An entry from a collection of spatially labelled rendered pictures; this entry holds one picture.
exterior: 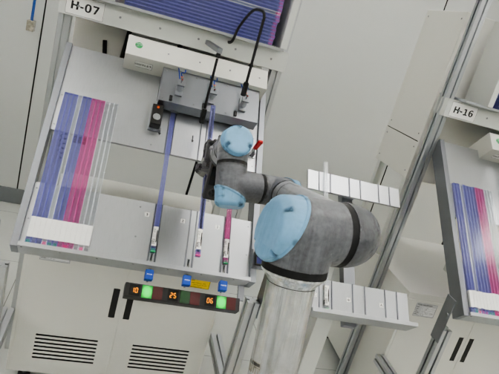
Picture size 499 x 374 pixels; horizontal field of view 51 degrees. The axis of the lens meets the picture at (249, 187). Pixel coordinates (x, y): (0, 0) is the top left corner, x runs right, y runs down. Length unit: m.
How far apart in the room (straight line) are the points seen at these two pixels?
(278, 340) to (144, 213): 0.80
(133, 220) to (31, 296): 0.55
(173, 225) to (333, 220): 0.81
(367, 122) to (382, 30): 0.61
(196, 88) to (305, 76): 1.79
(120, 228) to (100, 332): 0.57
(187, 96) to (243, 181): 0.60
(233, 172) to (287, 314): 0.44
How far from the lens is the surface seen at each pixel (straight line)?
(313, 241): 0.86
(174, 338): 2.07
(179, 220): 1.62
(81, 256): 1.54
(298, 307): 0.90
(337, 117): 3.64
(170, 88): 1.77
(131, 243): 1.57
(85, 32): 2.03
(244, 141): 1.24
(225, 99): 1.80
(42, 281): 1.96
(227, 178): 1.23
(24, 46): 3.41
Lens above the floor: 1.43
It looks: 16 degrees down
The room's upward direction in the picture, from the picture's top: 16 degrees clockwise
